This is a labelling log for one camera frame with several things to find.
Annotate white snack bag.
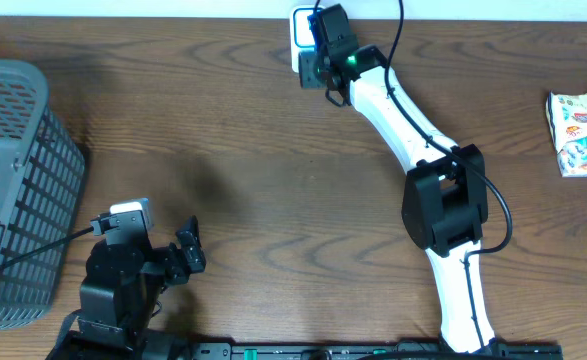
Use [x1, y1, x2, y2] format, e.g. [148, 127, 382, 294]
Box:
[546, 92, 587, 153]

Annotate orange small carton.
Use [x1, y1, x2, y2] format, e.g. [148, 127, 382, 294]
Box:
[560, 162, 587, 178]

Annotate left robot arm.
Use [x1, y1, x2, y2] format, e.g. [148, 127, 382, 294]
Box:
[48, 211, 206, 359]

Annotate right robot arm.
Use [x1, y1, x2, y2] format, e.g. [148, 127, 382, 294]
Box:
[292, 4, 495, 353]

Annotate white barcode scanner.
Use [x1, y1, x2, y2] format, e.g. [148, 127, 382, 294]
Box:
[289, 4, 321, 74]

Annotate grey plastic basket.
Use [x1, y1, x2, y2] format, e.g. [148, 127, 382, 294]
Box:
[0, 59, 86, 330]

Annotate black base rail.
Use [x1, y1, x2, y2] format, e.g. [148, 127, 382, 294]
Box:
[189, 340, 564, 360]

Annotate black left camera cable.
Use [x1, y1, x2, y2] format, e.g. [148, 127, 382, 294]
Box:
[0, 225, 97, 289]

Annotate black camera cable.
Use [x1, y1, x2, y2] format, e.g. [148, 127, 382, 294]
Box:
[0, 225, 97, 289]
[312, 0, 514, 351]

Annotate black right camera cable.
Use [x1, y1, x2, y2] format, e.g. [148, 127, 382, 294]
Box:
[312, 0, 514, 351]

